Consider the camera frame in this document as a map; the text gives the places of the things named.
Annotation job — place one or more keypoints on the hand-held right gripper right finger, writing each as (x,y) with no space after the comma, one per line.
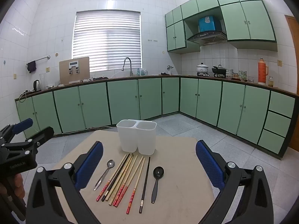
(209,161)

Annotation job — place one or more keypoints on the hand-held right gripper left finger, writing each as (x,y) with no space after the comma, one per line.
(92,165)

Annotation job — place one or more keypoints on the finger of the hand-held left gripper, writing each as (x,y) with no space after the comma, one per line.
(42,135)
(23,123)

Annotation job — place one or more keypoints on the metal spoon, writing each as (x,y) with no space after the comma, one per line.
(110,163)

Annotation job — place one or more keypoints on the red-tipped bamboo chopstick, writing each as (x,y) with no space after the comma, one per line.
(130,179)
(136,184)
(126,179)
(112,176)

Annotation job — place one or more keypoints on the plain bamboo chopstick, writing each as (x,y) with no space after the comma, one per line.
(119,176)
(122,179)

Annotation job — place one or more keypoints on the black plastic spoon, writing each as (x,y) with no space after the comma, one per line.
(158,172)

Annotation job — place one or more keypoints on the white two-compartment utensil holder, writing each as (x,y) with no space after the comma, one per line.
(146,140)

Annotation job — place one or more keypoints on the person's left hand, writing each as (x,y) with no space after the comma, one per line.
(19,185)

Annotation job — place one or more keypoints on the electric kettle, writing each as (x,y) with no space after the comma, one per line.
(37,86)

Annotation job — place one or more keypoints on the dark towel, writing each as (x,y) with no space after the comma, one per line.
(31,67)

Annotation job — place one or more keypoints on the brown cardboard box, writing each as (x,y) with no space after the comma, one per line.
(81,70)

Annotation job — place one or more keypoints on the stack of bowls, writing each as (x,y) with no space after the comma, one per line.
(229,73)

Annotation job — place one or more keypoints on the black wok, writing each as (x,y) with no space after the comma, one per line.
(219,70)

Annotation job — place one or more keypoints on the white cooking pot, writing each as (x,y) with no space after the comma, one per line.
(202,70)

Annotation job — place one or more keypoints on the patterned bowls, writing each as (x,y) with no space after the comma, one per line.
(242,75)

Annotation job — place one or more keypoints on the glass jar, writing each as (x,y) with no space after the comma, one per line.
(271,82)

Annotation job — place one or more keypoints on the metal kitchen faucet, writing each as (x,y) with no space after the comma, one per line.
(130,70)

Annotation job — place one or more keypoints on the orange thermos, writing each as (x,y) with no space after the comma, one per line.
(262,72)

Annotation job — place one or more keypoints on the white window blind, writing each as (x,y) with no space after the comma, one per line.
(105,39)

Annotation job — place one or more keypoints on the range hood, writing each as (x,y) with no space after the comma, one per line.
(205,37)

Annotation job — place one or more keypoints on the blue box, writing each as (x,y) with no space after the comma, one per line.
(208,23)

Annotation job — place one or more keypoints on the wooden door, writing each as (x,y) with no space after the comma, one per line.
(293,51)

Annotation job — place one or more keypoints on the metal towel rail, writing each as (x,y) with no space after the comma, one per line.
(42,58)

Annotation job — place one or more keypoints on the green wall cabinets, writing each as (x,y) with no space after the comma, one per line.
(252,23)

